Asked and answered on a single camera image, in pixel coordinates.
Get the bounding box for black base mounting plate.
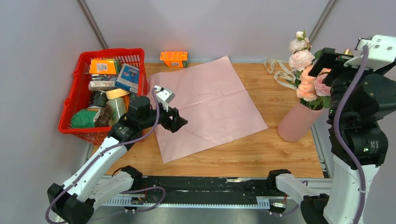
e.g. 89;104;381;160
131;176;285;205

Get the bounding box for green bag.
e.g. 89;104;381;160
71;107;101;128

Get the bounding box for red plastic shopping basket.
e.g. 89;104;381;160
58;48;148;145

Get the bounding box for blue razor box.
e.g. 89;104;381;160
115;63;140;94

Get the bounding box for peach rose stem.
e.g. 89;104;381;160
296;83;319;110
314;68;331;109

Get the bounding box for purple wrapping paper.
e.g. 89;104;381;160
148;56;267;163

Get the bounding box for orange snack package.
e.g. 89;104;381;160
89;58;121;75

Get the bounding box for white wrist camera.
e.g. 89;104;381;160
154;85;176;112
344;35;396;71

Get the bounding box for pale green bottle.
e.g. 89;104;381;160
106;98;127;126

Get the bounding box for pink cylindrical vase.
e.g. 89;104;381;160
277;103;324;142

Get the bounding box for white red small box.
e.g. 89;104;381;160
88;81;116;91

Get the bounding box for orange cardboard box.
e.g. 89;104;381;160
160;51;188;68

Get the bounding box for aluminium table frame rail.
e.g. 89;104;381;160
56;175;356;224

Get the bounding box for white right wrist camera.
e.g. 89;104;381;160
344;35;396;71

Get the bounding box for cream printed ribbon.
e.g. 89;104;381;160
263;59;298;90

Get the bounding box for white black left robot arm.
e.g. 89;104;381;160
45;96;188;224

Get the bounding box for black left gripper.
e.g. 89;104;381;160
140;101;188;133

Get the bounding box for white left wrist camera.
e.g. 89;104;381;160
154;85;176;112

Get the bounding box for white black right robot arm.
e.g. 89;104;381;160
266;45;396;224

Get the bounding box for beige tape roll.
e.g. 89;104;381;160
106;89;130;100

